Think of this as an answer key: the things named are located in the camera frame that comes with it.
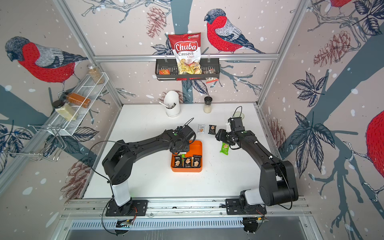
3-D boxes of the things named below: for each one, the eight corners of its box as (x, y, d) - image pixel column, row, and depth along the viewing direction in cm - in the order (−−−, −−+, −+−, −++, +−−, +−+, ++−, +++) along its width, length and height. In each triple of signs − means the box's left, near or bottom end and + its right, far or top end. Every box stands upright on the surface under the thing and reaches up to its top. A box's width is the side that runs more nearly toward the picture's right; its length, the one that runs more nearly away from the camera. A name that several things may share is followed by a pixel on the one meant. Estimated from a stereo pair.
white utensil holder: (166, 118, 114) (162, 104, 102) (168, 105, 123) (165, 90, 111) (179, 118, 114) (177, 104, 102) (180, 105, 123) (178, 90, 111)
